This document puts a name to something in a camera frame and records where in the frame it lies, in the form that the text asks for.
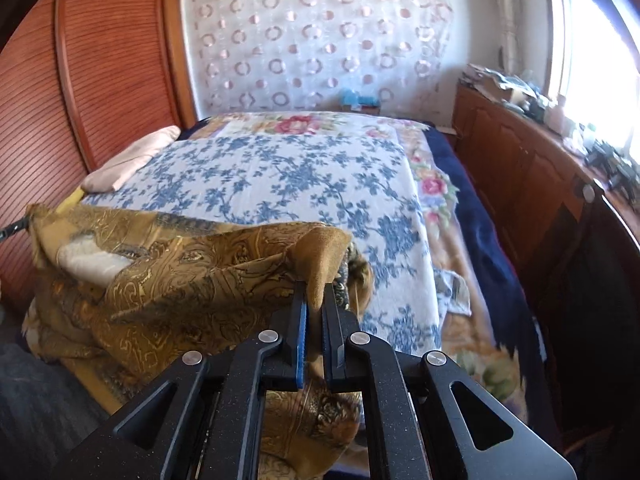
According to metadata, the brown wooden sideboard cabinet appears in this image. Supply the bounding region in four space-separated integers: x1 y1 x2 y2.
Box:
452 84 639 287

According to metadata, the circle patterned sheer curtain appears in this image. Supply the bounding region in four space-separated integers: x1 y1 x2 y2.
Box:
181 0 452 118

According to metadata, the golden brown patterned shirt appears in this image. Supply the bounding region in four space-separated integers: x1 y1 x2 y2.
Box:
22 202 376 480

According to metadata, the navy blue bed blanket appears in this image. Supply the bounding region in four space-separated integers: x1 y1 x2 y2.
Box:
423 128 561 448

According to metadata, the cardboard box with clutter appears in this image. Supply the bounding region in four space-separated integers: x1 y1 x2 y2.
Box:
463 63 539 108

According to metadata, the beige pink pillow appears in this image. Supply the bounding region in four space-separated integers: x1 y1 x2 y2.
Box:
80 126 180 194

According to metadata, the black tripod gadget on sill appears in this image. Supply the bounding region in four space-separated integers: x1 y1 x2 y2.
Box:
585 141 639 205

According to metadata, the floral pink rose quilt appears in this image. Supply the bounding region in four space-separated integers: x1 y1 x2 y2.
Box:
198 112 527 417

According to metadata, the red-brown wooden wardrobe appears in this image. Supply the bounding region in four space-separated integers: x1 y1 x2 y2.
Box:
0 0 199 311

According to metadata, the window with wooden frame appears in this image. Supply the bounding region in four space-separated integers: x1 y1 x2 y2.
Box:
550 0 639 151

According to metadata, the blue floral white blanket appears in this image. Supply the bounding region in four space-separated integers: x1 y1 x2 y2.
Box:
84 133 472 356

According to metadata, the tied beige window curtain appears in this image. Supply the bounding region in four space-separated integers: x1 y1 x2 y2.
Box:
497 0 522 75

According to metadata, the blue tissue box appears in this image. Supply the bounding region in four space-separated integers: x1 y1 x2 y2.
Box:
340 89 381 116

